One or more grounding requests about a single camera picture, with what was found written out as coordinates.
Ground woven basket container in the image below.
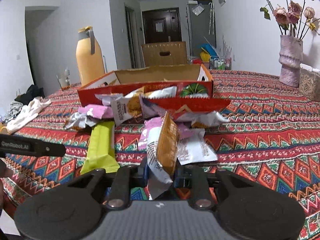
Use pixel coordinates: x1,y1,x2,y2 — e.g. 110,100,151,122
299,63,320,101

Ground pink snack packet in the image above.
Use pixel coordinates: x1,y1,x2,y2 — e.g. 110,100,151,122
78,104,113,120

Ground white cloth glove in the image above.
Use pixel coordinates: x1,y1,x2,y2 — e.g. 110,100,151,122
1,98,52,135

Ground white snack packet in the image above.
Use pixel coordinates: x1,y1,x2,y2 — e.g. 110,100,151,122
177,128,218,165

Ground yellow thermos jug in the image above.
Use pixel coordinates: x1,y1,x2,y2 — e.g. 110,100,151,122
76,26,105,86

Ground grey refrigerator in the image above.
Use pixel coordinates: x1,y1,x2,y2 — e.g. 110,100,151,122
186,0,216,56

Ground orange cardboard snack box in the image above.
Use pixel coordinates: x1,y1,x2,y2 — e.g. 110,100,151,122
78,64,231,115

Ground patterned red tablecloth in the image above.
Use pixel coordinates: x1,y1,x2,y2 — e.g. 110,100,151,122
3,70,319,239

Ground drinking glass with straw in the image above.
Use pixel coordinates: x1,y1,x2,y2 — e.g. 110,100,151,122
56,69,71,90

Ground pink textured vase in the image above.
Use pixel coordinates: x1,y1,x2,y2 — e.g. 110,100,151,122
279,35,303,88

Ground wire storage cart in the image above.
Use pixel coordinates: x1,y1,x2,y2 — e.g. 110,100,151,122
209,56,232,70

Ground wooden chair back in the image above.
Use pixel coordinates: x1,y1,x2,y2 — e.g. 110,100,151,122
142,42,188,67

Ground brown biscuit snack packet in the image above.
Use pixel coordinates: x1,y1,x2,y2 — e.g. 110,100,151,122
146,113,178,200

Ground dark entrance door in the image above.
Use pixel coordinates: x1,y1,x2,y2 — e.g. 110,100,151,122
142,8,182,44

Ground green snack bar packet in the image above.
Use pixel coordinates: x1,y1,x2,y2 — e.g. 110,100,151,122
80,121,120,175

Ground brown white biscuit packet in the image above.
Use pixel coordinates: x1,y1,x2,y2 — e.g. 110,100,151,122
111,87,144,126

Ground dried pink roses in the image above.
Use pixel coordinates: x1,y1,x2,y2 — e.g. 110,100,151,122
260,0,319,40

